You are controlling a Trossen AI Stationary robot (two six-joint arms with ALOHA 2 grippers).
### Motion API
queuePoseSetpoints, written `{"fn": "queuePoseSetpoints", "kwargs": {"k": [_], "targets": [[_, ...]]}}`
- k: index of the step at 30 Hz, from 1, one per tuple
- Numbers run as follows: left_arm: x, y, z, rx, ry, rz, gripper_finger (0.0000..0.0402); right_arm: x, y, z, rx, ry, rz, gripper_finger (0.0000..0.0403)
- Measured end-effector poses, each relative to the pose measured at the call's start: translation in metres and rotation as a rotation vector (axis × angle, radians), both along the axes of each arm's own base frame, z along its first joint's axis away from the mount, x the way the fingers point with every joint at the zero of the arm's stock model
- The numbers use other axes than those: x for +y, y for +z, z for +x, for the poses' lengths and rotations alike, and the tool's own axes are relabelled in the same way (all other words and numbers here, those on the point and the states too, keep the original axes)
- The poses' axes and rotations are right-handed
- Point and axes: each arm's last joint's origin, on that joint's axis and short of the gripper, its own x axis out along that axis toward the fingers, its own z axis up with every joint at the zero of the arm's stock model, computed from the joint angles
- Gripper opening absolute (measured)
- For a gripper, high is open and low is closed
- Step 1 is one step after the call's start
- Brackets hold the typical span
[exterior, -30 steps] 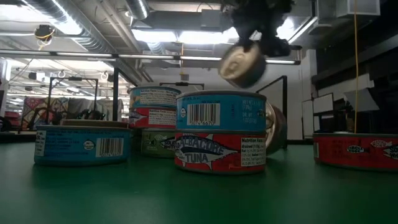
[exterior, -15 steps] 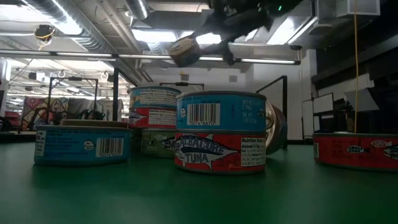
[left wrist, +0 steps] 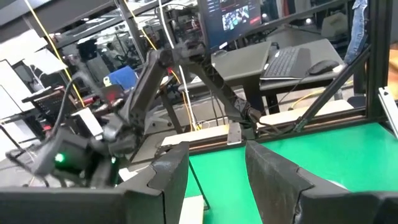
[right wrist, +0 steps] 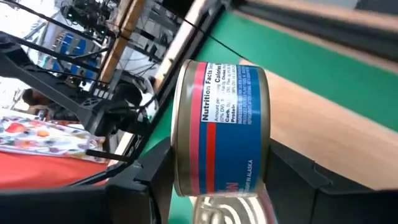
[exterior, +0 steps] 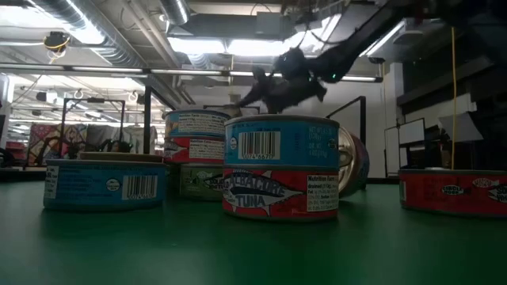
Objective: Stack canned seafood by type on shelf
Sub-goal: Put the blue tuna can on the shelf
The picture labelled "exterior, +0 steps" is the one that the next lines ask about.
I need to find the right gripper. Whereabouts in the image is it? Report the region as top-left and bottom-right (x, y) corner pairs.
(237, 47), (328, 116)

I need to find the blue label tuna can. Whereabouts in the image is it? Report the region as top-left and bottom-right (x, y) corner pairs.
(42, 159), (170, 211)
(223, 114), (341, 170)
(164, 109), (232, 140)

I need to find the red label albacore tuna can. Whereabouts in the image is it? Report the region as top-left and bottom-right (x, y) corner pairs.
(398, 169), (507, 219)
(221, 165), (341, 222)
(163, 136), (227, 165)

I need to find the green label tuna can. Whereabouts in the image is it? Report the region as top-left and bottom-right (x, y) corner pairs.
(169, 163), (226, 202)

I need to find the grey ceiling air unit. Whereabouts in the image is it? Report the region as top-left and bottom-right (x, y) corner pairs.
(177, 11), (302, 40)

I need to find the white cover sheet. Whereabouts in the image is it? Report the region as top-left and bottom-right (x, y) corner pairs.
(86, 124), (158, 155)

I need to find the whiteboard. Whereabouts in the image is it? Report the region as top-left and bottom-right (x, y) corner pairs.
(384, 117), (427, 179)

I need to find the green table mat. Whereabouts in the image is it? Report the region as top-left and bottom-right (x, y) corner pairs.
(0, 177), (507, 285)

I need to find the grey hanging sheet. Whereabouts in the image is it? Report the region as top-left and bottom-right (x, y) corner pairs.
(437, 112), (485, 143)

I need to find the colourful patterned fabric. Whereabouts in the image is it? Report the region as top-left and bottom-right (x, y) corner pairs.
(26, 123), (89, 166)

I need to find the black camera gantry frame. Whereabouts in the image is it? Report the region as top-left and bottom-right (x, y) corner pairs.
(201, 104), (261, 116)
(59, 97), (127, 159)

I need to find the smooth silver ceiling duct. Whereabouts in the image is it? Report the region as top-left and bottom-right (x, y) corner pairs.
(160, 0), (191, 25)

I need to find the yellow hanging cable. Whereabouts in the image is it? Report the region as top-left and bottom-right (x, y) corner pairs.
(450, 26), (458, 170)

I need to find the black ceiling camera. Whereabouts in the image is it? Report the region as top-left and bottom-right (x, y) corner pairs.
(42, 30), (71, 64)

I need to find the black metal table frame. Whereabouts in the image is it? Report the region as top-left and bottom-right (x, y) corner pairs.
(0, 165), (400, 186)

